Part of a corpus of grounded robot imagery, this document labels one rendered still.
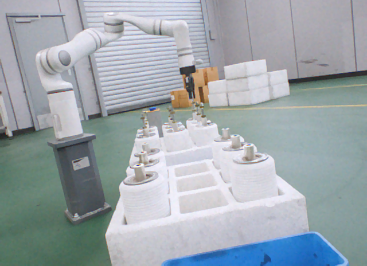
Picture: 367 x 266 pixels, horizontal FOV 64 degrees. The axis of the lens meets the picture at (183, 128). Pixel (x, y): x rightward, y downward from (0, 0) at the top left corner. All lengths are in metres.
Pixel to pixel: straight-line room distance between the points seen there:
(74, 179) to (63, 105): 0.27
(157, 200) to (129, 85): 6.07
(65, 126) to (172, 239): 0.67
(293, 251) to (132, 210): 0.32
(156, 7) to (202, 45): 1.52
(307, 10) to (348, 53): 1.21
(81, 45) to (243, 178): 0.84
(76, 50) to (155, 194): 0.74
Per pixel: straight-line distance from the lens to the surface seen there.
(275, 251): 0.62
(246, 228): 0.61
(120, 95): 6.52
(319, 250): 0.64
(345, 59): 6.43
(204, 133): 1.14
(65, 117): 1.13
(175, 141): 1.13
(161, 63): 7.07
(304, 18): 6.84
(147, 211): 0.61
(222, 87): 4.19
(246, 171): 0.61
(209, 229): 0.60
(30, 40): 6.27
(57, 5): 6.55
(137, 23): 1.42
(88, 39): 1.26
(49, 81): 1.16
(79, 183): 1.15
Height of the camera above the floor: 0.44
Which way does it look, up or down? 9 degrees down
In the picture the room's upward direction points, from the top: 10 degrees counter-clockwise
